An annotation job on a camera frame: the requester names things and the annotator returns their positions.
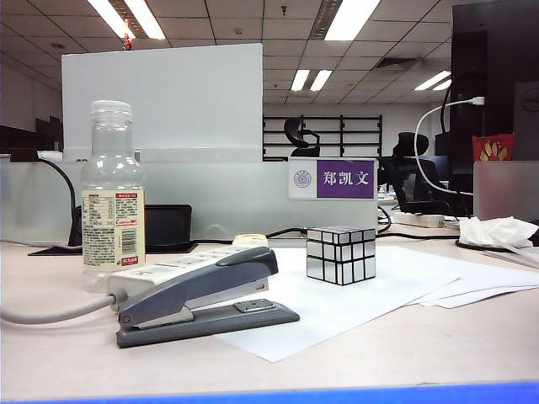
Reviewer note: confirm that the white board panel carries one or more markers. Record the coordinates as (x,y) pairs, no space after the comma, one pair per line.
(189,97)

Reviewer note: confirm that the purple and white name plate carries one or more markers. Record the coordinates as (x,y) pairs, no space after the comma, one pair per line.
(345,179)

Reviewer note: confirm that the black chair headrest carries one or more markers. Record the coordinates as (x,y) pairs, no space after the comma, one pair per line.
(292,130)

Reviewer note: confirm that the red gift bag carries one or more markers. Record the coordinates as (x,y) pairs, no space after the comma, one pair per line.
(480,145)

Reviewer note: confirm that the silver mirror cube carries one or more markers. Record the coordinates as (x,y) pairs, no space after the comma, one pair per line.
(341,256)

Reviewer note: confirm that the fluorescent ceiling light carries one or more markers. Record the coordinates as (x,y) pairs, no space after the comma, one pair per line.
(321,80)
(443,85)
(433,81)
(351,19)
(145,19)
(111,19)
(300,80)

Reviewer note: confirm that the crumpled white tissue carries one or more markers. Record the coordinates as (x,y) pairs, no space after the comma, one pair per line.
(492,231)

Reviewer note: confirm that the frosted grey panel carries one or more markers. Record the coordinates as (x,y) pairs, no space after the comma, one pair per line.
(505,189)

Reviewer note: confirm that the large white paper sheet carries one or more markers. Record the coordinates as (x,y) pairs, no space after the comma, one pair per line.
(341,311)

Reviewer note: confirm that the clear plastic bottle with label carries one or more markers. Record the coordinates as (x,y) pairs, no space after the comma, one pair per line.
(111,168)

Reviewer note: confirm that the red hanging ornament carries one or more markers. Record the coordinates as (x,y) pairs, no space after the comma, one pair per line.
(126,42)

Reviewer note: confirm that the grey stapler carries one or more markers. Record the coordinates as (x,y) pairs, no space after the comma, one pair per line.
(193,284)

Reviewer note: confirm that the small white power strip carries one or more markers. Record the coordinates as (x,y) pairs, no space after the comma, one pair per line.
(421,219)

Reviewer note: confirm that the black monitor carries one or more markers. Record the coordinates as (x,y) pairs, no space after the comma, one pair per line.
(497,50)

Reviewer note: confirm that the frosted glass desk partition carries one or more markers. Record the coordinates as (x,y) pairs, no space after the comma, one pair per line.
(236,198)

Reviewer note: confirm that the black mat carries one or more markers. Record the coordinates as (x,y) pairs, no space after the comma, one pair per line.
(42,251)

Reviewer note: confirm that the cream plug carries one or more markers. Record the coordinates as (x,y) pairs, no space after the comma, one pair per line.
(250,240)

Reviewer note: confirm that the black office chair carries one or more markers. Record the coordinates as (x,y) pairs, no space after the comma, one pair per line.
(410,145)

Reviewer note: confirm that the black shelf rack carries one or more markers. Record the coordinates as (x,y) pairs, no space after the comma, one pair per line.
(342,139)

